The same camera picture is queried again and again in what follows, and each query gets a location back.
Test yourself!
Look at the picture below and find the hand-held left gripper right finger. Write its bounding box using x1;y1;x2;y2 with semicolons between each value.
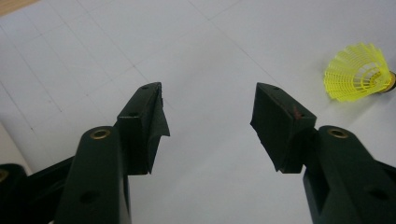
249;82;396;224

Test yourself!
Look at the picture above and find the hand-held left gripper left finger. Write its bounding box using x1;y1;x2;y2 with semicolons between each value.
54;81;171;224

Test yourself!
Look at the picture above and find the yellow shuttlecock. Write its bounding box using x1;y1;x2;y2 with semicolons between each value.
322;42;396;103

